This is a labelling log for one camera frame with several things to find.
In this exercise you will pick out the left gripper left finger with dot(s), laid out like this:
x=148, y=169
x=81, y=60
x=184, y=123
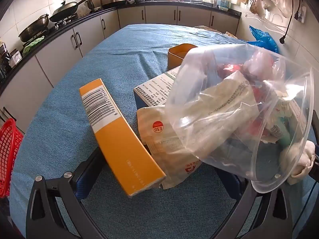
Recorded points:
x=44, y=219

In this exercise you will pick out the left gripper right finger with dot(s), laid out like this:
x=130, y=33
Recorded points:
x=254, y=215

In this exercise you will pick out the orange barcode carton box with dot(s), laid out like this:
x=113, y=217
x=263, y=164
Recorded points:
x=132, y=165

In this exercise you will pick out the clear plastic bag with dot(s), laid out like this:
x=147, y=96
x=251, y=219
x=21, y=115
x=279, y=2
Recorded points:
x=238, y=106

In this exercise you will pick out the beige paper pouch red sticker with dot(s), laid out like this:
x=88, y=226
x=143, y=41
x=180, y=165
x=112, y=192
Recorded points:
x=165, y=146

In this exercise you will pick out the blue white medicine box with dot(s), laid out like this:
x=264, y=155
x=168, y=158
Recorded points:
x=155, y=91

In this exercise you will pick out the yellow square paper cup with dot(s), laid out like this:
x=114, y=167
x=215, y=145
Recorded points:
x=177, y=53

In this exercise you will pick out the red plastic mesh basket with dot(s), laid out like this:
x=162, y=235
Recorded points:
x=11, y=139

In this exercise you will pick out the green cloth on counter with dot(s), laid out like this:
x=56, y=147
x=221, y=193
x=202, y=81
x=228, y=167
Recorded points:
x=30, y=45

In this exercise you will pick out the blue plastic bag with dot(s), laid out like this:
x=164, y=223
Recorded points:
x=263, y=40

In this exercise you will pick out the dark frying pan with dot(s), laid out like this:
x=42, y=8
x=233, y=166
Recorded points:
x=40, y=24

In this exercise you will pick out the black wok with handle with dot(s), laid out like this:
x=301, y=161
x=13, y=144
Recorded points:
x=65, y=11

